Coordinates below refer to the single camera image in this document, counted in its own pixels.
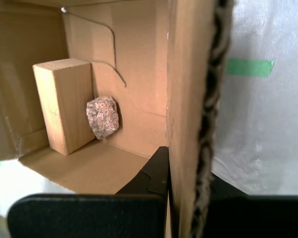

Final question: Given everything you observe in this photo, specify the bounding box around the light wooden block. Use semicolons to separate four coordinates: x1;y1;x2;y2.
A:
32;58;96;156

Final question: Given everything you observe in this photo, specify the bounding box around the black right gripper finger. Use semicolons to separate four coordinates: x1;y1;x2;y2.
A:
6;146;170;238
203;173;298;238

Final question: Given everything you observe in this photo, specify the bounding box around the speckled pinkish rock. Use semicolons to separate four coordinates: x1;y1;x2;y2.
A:
86;95;120;140

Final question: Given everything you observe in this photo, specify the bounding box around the brown cardboard box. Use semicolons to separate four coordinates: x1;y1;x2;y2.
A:
0;0;236;238

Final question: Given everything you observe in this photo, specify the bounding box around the translucent plastic table cover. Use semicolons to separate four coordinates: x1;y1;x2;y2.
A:
0;0;298;219

